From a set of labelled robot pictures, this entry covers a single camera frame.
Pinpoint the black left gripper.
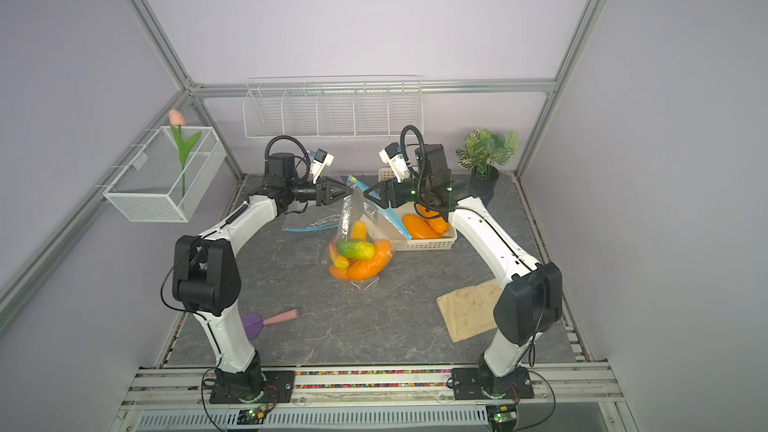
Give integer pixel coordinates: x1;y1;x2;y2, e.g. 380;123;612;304
287;175;353;207

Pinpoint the green mango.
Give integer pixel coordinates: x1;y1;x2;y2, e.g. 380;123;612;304
336;239;376;260

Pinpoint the clear zip-top bag blue zipper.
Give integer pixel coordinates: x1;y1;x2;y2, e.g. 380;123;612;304
324;175;411;290

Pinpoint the large orange mango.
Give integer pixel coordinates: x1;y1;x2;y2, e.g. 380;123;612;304
348;240;394;281

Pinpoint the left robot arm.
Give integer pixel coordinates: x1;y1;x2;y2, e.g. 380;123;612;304
171;149;351;393

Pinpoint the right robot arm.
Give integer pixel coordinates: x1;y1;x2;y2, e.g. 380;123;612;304
365;143;562;378

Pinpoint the orange mango top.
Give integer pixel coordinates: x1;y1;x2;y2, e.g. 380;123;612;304
402;214;442;240

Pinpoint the orange mango right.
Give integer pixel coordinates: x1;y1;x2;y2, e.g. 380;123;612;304
416;204;450;235

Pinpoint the orange mango middle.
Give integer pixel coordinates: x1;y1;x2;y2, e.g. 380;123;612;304
329;264;350;281

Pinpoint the white perforated plastic basket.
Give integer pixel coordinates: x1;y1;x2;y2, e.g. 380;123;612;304
389;202;458;252

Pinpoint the black glossy plant pot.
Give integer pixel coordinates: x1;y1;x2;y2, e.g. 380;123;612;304
468;166;500;207

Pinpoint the green artificial plant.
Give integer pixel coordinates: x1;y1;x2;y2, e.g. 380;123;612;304
456;129;519;180

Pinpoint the beige work glove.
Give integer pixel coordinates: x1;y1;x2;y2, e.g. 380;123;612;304
437;279;502;343

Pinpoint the purple pink scoop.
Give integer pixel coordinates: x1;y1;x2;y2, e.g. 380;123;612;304
241;309;300;340

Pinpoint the pink artificial tulip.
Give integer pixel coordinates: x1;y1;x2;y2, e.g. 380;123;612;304
168;109;201;197

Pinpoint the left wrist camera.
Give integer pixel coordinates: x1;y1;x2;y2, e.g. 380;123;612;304
309;149;334;184

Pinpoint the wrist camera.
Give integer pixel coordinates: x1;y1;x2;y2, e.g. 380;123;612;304
379;142;411;183
309;149;334;184

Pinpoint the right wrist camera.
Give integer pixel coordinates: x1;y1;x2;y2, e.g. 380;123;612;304
379;142;411;183

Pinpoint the white wire wall shelf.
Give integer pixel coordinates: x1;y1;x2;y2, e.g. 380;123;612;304
242;75;423;140

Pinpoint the white mesh wall basket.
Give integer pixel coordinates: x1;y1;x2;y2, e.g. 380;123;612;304
103;126;226;223

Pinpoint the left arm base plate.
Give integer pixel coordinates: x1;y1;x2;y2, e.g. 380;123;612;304
208;369;296;405

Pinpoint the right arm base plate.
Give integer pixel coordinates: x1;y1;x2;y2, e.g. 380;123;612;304
446;366;534;401

